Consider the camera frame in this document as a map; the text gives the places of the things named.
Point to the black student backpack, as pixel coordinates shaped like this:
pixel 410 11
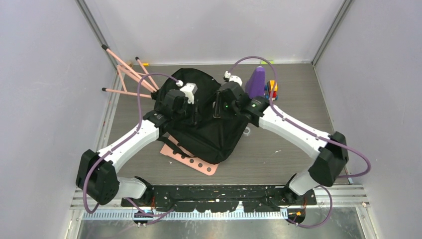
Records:
pixel 212 140

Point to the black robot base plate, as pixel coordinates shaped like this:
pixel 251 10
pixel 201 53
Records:
pixel 219 198

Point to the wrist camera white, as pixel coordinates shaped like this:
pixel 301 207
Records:
pixel 229 77
pixel 188 89

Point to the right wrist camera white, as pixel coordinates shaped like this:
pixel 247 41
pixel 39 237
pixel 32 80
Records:
pixel 229 77

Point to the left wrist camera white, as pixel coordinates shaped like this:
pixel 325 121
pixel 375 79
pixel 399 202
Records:
pixel 188 89

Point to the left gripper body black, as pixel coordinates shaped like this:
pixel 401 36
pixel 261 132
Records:
pixel 191 112

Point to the colourful toy block car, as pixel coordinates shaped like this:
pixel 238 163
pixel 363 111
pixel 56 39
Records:
pixel 270 90

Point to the pink metal stool frame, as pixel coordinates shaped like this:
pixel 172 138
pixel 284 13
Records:
pixel 124 69

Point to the clear tape roll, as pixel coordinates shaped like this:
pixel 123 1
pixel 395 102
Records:
pixel 247 131

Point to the pink perforated board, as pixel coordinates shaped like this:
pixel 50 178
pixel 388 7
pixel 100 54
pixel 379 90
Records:
pixel 190 161

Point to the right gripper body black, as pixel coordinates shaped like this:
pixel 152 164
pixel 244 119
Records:
pixel 223 110

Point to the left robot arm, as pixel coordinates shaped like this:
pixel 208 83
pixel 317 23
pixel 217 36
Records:
pixel 97 173

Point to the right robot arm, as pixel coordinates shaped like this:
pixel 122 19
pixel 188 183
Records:
pixel 327 151

